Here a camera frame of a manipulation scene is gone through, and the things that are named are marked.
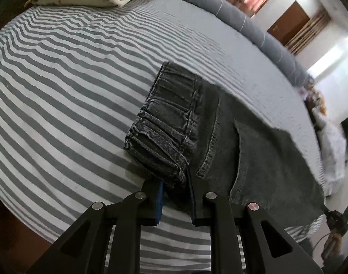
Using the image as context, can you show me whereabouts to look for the grey blanket with white lines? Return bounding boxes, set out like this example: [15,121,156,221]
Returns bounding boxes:
[162,0,310,86]

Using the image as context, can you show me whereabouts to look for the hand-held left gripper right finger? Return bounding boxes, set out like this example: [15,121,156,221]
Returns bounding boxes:
[188,184,324,274]

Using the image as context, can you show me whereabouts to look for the brown wooden door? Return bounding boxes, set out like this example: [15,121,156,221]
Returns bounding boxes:
[267,1,310,45]

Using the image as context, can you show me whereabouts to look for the brown striped curtain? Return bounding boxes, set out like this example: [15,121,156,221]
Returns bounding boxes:
[285,11,330,56]

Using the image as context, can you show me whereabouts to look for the white cloth pile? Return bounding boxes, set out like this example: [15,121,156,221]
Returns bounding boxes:
[311,86,348,195]

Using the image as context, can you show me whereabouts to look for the grey white striped bed sheet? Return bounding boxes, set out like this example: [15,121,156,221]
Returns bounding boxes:
[0,0,327,274]

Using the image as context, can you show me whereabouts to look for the dark grey denim pants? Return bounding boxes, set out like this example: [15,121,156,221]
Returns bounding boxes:
[124,61,328,227]

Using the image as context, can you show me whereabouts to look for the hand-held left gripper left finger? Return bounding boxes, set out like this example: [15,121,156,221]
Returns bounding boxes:
[26,178,166,274]

